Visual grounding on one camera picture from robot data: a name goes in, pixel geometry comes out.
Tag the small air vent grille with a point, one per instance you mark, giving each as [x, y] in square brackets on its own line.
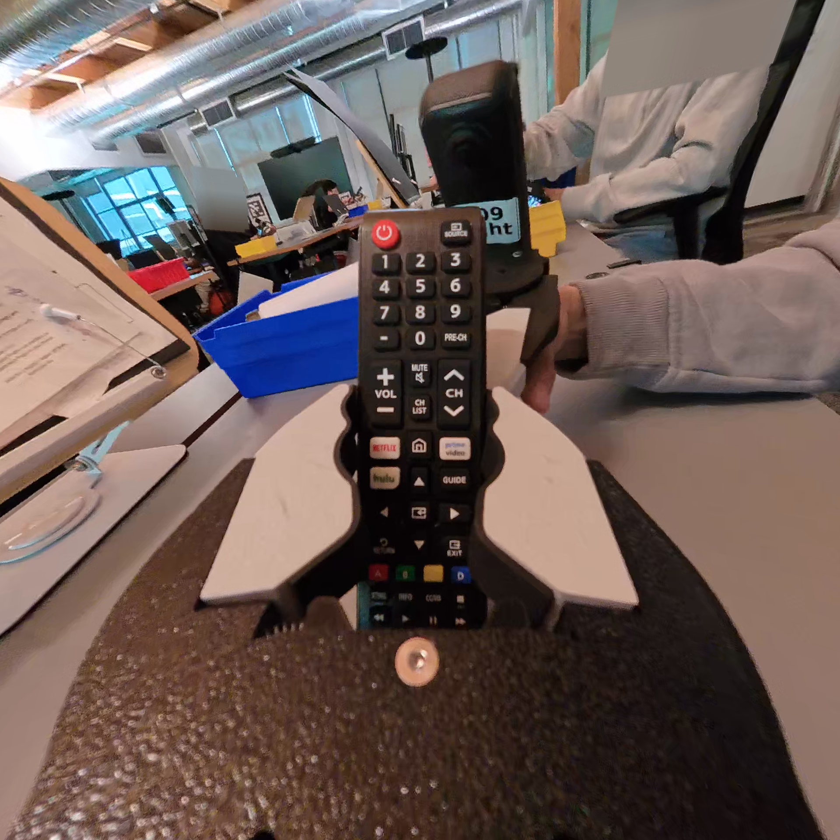
[218, 113]
[403, 36]

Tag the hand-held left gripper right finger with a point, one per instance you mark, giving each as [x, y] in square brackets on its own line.
[558, 518]

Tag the person's right hand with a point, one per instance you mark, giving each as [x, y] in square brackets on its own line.
[564, 341]

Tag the black remote control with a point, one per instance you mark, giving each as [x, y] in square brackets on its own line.
[420, 341]

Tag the black floor lamp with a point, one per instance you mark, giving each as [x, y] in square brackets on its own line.
[426, 47]

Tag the black monitor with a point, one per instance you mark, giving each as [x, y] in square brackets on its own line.
[302, 177]

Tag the red plastic bin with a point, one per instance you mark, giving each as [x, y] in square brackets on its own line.
[157, 275]

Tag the person's right forearm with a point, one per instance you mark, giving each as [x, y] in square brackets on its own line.
[709, 321]

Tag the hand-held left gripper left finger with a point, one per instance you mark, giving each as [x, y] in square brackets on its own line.
[289, 518]

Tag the grey desk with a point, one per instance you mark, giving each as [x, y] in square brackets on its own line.
[689, 492]

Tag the blue plastic bin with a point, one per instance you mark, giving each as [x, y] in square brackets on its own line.
[282, 354]

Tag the white paper sheet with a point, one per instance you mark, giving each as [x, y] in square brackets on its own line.
[315, 298]

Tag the black tilted board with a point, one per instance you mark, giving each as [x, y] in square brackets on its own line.
[354, 131]

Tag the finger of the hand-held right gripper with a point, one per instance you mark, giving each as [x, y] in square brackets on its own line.
[508, 348]

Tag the black remote battery cover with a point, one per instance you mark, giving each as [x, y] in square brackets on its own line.
[623, 263]

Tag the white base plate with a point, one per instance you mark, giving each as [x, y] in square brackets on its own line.
[131, 485]

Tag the printed instruction sheet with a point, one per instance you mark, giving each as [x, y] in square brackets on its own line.
[52, 315]

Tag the wooden document stand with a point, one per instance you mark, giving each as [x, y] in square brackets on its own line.
[98, 420]

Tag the black office chair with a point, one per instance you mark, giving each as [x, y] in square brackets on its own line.
[761, 164]

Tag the silver air duct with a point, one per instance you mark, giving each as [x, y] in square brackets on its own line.
[197, 62]

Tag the white board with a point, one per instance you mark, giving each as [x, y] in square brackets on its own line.
[253, 289]

